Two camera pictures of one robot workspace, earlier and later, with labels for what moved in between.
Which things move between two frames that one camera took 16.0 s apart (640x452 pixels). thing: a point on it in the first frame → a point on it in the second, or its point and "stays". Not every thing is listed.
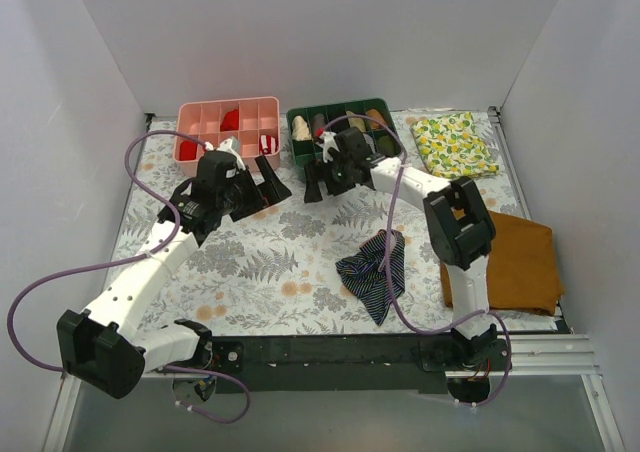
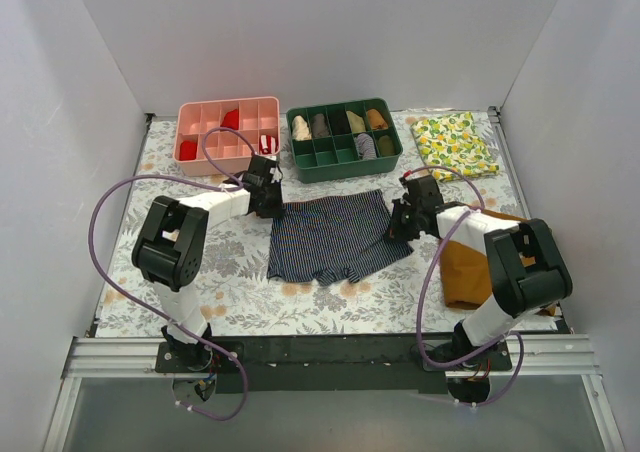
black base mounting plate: x=343 y=362 stays
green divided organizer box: x=372 y=117 stays
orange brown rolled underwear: x=376 y=115 stays
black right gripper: x=326 y=177 → x=400 y=220
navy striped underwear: x=366 y=272 → x=333 y=238
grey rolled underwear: x=319 y=121 stays
